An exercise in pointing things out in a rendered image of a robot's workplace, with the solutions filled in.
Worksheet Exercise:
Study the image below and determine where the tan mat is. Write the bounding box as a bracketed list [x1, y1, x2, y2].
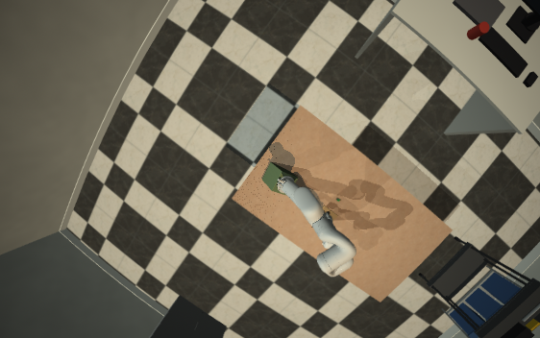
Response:
[323, 206, 338, 221]

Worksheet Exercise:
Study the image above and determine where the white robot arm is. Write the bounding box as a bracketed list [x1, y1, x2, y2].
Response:
[278, 176, 356, 277]

